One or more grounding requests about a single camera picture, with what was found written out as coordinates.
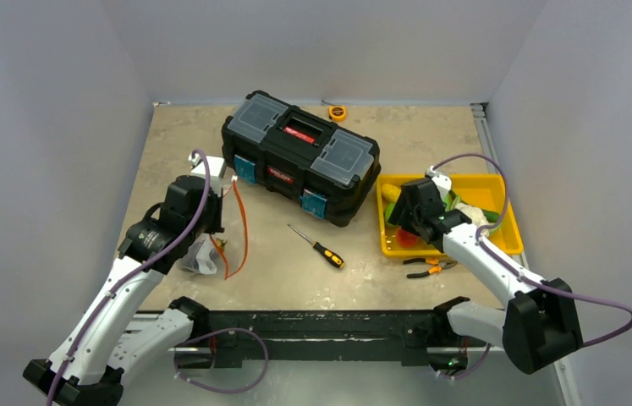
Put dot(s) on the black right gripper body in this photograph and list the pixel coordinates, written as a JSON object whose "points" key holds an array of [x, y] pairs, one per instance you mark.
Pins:
{"points": [[405, 204]]}

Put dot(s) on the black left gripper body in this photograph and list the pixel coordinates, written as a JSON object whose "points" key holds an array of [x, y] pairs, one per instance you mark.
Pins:
{"points": [[211, 220]]}

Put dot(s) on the yellow corn cob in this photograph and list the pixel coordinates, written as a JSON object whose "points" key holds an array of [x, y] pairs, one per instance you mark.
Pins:
{"points": [[390, 193]]}

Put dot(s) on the red pink peach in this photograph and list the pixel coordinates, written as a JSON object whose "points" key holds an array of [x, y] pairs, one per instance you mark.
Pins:
{"points": [[406, 240]]}

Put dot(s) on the clear orange zip top bag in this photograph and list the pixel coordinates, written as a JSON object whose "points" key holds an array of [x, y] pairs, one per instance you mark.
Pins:
{"points": [[206, 256]]}

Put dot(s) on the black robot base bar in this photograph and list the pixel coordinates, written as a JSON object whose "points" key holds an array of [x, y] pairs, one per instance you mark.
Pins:
{"points": [[409, 337]]}

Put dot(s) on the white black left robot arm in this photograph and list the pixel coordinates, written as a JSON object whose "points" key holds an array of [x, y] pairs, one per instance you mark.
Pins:
{"points": [[89, 367]]}

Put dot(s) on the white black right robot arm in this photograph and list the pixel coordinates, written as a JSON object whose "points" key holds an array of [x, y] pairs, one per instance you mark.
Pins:
{"points": [[538, 323]]}

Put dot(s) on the white cauliflower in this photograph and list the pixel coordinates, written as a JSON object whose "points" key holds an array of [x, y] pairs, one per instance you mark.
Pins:
{"points": [[475, 214]]}

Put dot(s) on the orange black pliers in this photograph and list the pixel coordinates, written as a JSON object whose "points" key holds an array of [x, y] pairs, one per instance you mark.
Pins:
{"points": [[436, 266]]}

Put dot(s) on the green cucumber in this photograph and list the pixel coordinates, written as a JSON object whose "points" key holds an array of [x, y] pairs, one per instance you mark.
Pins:
{"points": [[492, 217]]}

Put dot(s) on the black yellow screwdriver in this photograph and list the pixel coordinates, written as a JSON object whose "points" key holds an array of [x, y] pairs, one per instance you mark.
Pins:
{"points": [[332, 258]]}

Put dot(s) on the black plastic toolbox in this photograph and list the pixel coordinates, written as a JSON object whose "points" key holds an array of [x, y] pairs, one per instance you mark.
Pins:
{"points": [[327, 169]]}

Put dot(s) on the yellow tape measure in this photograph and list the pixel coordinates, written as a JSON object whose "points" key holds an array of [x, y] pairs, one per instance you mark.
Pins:
{"points": [[336, 112]]}

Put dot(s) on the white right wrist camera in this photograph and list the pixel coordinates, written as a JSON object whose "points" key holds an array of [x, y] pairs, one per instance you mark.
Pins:
{"points": [[442, 181]]}

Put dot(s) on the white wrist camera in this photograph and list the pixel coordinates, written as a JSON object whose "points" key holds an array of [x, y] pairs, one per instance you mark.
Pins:
{"points": [[442, 181], [213, 168]]}

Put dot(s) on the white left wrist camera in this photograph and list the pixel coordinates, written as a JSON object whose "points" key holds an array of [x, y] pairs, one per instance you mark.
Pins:
{"points": [[213, 168]]}

